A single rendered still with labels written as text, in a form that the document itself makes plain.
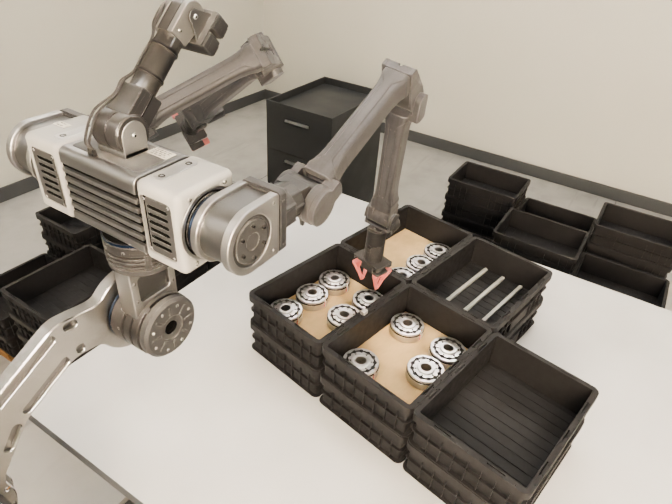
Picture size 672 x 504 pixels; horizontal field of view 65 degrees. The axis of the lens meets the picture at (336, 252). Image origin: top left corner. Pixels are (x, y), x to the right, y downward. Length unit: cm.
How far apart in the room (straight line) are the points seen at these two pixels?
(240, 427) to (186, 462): 16
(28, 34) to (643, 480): 398
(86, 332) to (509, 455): 100
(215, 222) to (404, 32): 419
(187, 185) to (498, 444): 97
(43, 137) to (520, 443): 124
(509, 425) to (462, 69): 368
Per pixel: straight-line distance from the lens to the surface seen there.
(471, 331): 160
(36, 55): 423
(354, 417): 150
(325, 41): 535
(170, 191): 87
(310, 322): 164
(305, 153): 310
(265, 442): 151
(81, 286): 246
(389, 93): 115
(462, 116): 486
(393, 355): 156
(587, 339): 204
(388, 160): 135
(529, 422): 151
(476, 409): 149
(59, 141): 108
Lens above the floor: 193
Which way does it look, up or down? 35 degrees down
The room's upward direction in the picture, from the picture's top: 4 degrees clockwise
